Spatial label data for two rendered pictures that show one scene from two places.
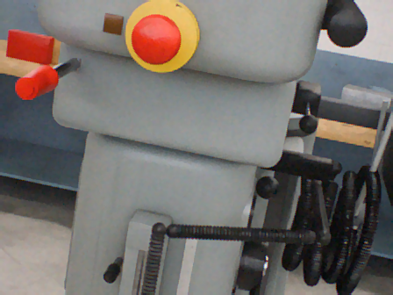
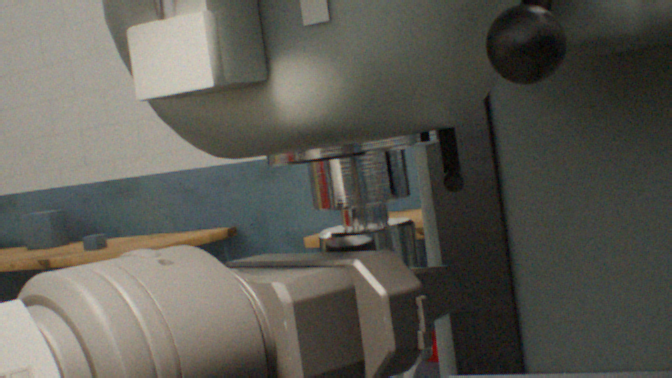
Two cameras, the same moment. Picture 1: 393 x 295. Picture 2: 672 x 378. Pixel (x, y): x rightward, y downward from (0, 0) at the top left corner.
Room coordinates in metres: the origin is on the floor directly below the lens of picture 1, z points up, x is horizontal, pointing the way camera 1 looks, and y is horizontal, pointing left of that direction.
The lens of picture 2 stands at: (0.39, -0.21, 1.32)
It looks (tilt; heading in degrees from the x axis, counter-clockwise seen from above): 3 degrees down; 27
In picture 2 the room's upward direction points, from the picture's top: 9 degrees counter-clockwise
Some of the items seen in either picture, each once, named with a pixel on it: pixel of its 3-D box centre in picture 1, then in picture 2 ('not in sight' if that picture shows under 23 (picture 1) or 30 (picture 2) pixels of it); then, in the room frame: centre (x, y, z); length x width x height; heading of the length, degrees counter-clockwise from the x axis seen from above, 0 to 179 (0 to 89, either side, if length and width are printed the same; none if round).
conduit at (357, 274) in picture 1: (314, 221); not in sight; (1.14, -0.20, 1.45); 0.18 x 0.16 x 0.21; 175
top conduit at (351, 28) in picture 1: (334, 5); not in sight; (0.91, -0.13, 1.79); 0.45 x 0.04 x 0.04; 175
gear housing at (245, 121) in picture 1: (193, 75); not in sight; (0.93, 0.02, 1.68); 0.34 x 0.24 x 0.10; 175
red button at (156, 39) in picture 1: (157, 39); not in sight; (0.64, 0.05, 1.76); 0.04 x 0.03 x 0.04; 85
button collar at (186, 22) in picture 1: (162, 35); not in sight; (0.66, 0.04, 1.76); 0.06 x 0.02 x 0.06; 85
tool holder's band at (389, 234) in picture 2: not in sight; (367, 235); (0.89, 0.02, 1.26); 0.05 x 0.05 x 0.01
